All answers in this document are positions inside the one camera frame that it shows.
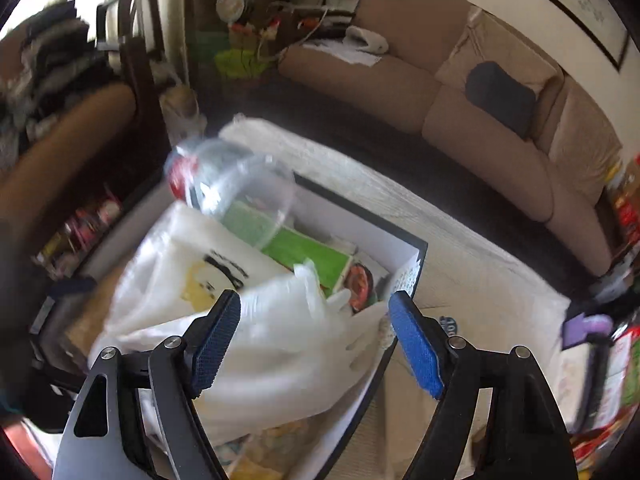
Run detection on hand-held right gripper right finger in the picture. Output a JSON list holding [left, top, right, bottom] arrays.
[[387, 290, 576, 480]]

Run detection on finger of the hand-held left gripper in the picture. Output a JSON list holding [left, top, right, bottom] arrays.
[[49, 276, 97, 297]]

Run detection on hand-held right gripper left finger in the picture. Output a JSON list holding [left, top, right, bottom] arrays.
[[52, 289, 242, 480]]

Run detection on white plastic bag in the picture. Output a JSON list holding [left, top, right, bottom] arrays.
[[97, 200, 396, 433]]

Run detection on food picture snack bag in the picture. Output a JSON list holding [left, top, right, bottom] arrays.
[[345, 260, 392, 317]]

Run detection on dark blue cardboard box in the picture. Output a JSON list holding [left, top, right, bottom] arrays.
[[140, 172, 429, 480]]

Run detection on green snack bag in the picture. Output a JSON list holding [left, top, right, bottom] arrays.
[[220, 200, 353, 293]]

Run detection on clear plastic container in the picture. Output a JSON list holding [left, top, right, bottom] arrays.
[[165, 137, 297, 253]]

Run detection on wooden armchair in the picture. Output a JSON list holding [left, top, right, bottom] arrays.
[[0, 35, 168, 281]]

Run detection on pile of clothes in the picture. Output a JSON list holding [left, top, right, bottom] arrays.
[[0, 0, 118, 136]]

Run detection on brown sofa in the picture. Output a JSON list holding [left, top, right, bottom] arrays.
[[277, 0, 623, 273]]

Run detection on dark blue lumbar cushion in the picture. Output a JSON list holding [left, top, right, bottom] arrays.
[[465, 61, 538, 138]]

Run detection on green shopping bag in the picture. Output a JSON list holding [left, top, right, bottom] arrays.
[[215, 45, 273, 81]]

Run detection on white papers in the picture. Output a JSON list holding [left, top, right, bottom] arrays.
[[302, 40, 381, 67]]

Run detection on white cuff device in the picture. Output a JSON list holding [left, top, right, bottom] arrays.
[[345, 25, 388, 55]]

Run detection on beige cushion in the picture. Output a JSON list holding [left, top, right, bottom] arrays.
[[435, 7, 563, 97]]

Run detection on round biscuit tin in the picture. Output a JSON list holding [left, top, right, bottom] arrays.
[[216, 0, 246, 23]]

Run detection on framed ink painting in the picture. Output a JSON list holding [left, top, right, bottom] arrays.
[[487, 0, 630, 72]]

